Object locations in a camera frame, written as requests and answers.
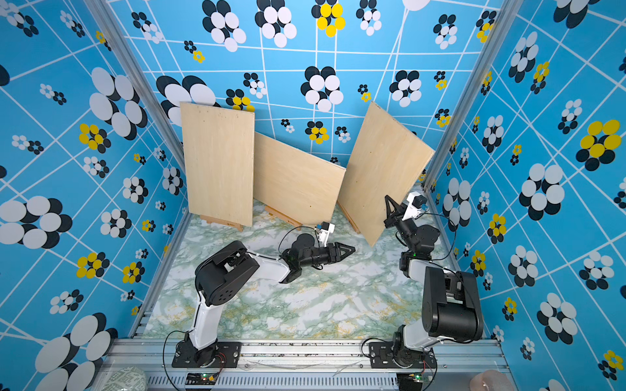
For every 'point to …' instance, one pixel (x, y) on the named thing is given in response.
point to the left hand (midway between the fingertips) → (356, 251)
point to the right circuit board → (418, 377)
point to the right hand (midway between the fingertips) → (391, 197)
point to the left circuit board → (201, 378)
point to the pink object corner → (493, 379)
